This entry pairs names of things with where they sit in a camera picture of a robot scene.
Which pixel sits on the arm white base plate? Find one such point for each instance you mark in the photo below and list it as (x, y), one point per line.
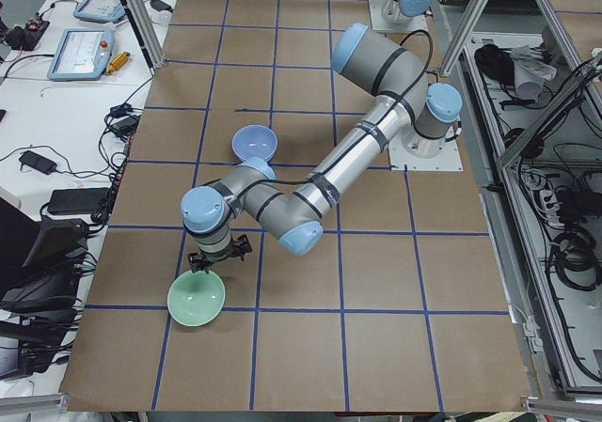
(409, 152)
(380, 24)

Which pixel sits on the yellow brass tool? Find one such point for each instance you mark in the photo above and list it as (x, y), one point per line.
(117, 63)

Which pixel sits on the near teach pendant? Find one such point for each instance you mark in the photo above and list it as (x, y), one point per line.
(83, 54)

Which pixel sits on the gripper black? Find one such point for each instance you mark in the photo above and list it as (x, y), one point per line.
(210, 259)

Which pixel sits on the far teach pendant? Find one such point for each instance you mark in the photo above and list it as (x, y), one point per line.
(99, 11)

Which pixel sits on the green bowl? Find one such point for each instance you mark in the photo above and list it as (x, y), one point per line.
(195, 299)

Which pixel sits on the aluminium frame post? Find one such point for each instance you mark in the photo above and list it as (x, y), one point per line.
(146, 37)

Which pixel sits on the teach pendant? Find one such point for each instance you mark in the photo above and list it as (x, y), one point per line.
(83, 54)
(99, 11)

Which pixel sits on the black smartphone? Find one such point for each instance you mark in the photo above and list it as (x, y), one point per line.
(38, 162)

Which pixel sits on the blue bowl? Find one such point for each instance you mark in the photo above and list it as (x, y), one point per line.
(254, 141)

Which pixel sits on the black power adapter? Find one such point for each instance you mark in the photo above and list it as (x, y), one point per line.
(160, 5)

